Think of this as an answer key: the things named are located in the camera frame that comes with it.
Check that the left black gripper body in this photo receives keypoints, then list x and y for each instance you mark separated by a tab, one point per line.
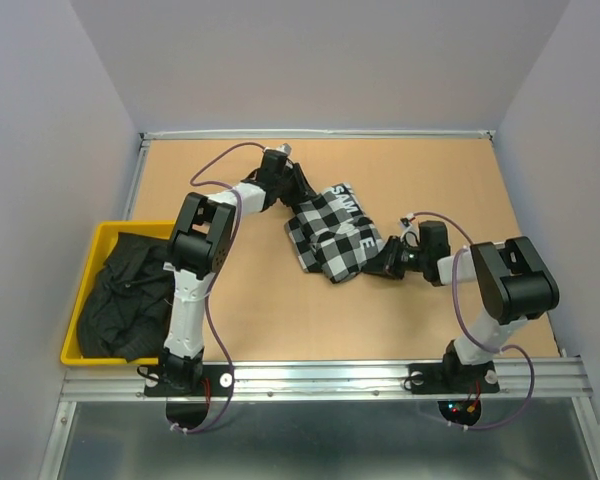
292	187

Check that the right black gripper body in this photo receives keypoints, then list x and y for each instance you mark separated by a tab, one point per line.
400	257

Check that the black white checkered shirt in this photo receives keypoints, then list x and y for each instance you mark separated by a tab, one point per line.
331	234

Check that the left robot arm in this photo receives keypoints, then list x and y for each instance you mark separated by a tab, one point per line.
199	245

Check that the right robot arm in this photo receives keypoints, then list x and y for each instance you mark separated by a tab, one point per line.
515	287

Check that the yellow plastic bin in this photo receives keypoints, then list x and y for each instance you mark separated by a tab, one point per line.
103	241

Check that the dark shirt in bin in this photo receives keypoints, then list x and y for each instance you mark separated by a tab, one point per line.
126	313

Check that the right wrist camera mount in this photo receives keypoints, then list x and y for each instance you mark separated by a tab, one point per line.
409	235

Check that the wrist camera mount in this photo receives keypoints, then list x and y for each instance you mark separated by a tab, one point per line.
285	149
409	235

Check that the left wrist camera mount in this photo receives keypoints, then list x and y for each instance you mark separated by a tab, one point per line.
285	149

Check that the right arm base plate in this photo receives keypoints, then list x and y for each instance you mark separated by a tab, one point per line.
436	379

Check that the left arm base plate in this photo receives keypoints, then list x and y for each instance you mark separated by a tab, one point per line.
215	380

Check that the aluminium front rail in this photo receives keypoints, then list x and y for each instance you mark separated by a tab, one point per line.
312	381

